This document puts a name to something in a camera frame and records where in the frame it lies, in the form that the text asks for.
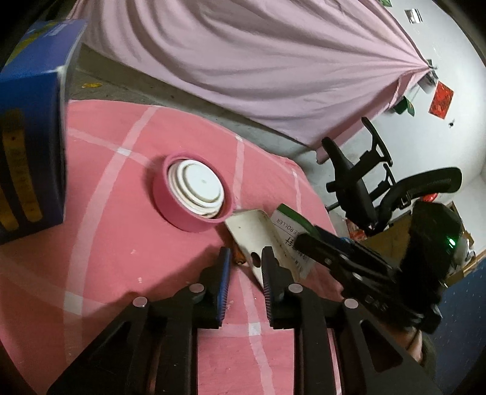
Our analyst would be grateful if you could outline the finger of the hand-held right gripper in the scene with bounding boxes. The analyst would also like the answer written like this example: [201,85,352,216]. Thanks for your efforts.
[295,233,344,267]

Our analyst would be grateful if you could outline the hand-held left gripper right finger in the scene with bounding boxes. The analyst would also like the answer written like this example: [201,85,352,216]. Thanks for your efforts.
[261,246,443,395]

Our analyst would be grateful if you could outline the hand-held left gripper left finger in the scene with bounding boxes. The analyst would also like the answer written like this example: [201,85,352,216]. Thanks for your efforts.
[46,247,232,395]

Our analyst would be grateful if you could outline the white card packaging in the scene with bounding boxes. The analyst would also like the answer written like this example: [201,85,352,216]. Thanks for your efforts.
[224,208,304,290]

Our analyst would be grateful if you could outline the blue cardboard box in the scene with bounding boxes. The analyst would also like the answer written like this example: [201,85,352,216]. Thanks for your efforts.
[0,19,89,246]

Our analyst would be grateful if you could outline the green and white packet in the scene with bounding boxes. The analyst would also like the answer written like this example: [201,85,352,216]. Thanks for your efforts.
[270,203,323,280]

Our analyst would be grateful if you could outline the brown wooden cabinet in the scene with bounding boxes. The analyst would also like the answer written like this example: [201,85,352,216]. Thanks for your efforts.
[364,215,414,250]

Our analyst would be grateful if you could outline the black office chair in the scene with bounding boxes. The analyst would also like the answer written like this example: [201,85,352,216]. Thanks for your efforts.
[321,117,463,233]

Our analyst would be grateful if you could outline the white plastic lid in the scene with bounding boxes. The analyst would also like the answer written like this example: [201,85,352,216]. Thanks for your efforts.
[167,160,224,219]

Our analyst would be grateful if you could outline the pink tape roll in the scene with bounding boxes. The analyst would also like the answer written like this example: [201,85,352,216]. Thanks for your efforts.
[153,152,237,231]

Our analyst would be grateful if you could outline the pink checkered tablecloth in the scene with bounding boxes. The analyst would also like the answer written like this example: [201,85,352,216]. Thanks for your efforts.
[0,99,342,395]

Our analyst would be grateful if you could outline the green hanging bag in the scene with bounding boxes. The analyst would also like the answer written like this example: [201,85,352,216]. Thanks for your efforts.
[395,97,416,118]

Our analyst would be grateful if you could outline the pink curtain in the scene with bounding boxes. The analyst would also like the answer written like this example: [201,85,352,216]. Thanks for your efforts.
[72,0,433,164]

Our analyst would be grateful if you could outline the red wall poster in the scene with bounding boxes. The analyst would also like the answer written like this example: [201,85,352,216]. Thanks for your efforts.
[429,81,454,119]

